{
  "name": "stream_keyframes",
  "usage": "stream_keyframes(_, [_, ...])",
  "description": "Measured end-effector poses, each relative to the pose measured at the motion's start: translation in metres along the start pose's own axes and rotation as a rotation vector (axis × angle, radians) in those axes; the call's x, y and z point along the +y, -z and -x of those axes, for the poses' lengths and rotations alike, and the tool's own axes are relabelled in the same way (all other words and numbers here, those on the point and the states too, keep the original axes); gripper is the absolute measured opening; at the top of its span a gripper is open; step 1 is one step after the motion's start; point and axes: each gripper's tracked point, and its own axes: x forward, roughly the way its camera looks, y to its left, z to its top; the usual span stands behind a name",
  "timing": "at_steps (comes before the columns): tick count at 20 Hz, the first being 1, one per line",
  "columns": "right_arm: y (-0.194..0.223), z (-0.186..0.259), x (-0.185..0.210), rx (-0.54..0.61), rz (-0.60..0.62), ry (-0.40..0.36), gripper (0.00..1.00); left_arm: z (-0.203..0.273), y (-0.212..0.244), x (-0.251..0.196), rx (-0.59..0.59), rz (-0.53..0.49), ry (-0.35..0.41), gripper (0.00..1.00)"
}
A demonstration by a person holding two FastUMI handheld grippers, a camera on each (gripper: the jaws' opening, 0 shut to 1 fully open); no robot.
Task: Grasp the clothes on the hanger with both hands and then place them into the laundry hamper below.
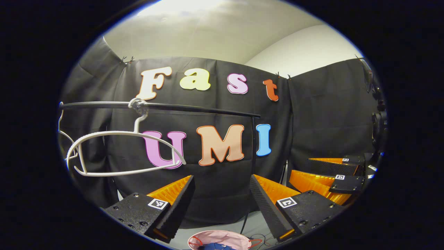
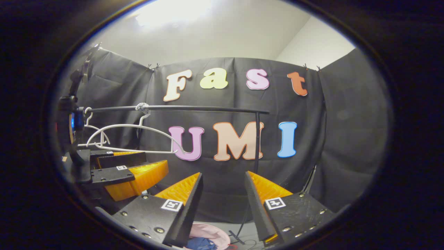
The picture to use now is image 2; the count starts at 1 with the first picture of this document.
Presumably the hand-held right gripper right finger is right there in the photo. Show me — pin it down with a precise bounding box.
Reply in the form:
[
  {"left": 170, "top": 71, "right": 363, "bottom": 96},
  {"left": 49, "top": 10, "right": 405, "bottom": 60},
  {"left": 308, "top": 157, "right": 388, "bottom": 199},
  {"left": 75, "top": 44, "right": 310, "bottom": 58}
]
[{"left": 245, "top": 171, "right": 336, "bottom": 247}]

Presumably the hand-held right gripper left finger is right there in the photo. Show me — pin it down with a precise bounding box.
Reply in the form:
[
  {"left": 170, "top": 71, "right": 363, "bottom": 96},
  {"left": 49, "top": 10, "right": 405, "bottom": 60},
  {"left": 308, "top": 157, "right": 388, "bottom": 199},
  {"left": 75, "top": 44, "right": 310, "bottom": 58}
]
[{"left": 113, "top": 173, "right": 203, "bottom": 248}]

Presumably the pink laundry hamper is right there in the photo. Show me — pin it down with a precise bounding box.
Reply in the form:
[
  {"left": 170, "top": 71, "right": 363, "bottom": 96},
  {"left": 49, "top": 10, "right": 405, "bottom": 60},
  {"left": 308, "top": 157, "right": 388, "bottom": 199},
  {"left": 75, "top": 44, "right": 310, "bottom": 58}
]
[{"left": 184, "top": 223, "right": 231, "bottom": 250}]

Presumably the blue corduroy jacket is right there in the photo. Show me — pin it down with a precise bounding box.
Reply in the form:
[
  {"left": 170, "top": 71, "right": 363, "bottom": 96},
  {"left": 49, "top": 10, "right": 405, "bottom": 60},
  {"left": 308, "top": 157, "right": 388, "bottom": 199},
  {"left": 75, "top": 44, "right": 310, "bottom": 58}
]
[{"left": 186, "top": 237, "right": 217, "bottom": 250}]

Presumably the white hanger with taped hook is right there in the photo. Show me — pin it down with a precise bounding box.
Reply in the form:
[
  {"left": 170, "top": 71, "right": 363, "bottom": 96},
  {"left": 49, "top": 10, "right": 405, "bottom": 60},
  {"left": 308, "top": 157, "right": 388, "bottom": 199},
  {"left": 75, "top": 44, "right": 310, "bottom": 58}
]
[{"left": 78, "top": 103, "right": 185, "bottom": 155}]

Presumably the white plastic hanger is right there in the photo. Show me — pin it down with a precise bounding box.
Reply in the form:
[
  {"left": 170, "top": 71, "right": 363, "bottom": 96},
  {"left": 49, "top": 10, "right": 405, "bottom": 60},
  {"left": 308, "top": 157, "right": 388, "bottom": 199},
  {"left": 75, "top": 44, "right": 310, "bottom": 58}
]
[{"left": 77, "top": 107, "right": 111, "bottom": 148}]

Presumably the black clothes rack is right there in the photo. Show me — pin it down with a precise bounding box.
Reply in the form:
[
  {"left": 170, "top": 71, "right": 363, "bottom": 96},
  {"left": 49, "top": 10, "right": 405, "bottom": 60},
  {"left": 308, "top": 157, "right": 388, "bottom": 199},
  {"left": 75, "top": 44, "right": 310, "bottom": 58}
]
[{"left": 85, "top": 105, "right": 270, "bottom": 242}]

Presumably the black backdrop cloth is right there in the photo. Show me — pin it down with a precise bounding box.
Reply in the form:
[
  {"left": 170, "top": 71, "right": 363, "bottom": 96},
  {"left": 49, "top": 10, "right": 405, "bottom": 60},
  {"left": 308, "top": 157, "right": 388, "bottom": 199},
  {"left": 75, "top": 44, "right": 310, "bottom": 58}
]
[{"left": 57, "top": 47, "right": 391, "bottom": 223}]

